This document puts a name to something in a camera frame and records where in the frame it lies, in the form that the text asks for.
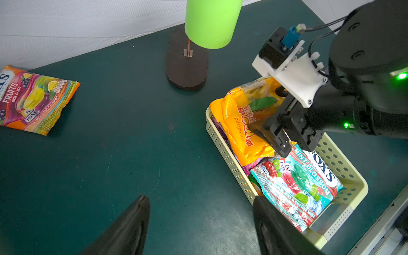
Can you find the Fox's Fruits bag corner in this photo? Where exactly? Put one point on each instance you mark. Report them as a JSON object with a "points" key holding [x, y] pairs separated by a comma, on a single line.
{"points": [[32, 102]]}

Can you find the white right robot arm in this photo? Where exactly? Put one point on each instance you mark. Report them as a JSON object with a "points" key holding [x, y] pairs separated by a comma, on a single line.
{"points": [[363, 89]]}

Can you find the green plastic wine glass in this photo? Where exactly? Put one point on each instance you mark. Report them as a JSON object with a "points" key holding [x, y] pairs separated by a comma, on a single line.
{"points": [[211, 24]]}

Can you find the dark oval stand base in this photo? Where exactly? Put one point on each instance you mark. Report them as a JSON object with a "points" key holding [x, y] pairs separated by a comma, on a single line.
{"points": [[186, 63]]}

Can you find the teal Fox's mint bag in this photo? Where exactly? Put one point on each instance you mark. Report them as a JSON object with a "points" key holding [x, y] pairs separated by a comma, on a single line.
{"points": [[300, 185]]}

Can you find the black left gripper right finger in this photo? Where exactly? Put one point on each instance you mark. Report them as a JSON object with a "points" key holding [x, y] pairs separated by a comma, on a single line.
{"points": [[276, 235]]}

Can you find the pale green plastic basket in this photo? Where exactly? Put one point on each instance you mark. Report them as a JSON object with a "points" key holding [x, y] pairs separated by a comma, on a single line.
{"points": [[343, 205]]}

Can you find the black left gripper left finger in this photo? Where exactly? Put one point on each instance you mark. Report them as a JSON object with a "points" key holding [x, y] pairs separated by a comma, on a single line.
{"points": [[127, 234]]}

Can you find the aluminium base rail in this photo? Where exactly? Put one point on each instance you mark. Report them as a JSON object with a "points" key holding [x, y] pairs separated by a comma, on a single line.
{"points": [[389, 234]]}

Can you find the yellow Cocoaland gummy bag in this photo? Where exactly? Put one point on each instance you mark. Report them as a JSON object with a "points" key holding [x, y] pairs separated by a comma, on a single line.
{"points": [[243, 105]]}

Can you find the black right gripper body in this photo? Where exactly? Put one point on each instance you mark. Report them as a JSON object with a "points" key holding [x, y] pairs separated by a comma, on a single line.
{"points": [[289, 124]]}

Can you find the purple Fox's Berries bag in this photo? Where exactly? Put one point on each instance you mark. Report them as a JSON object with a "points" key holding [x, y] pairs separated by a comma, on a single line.
{"points": [[247, 148]]}

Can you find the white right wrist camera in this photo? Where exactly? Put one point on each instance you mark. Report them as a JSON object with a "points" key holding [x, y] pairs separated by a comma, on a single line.
{"points": [[300, 74]]}

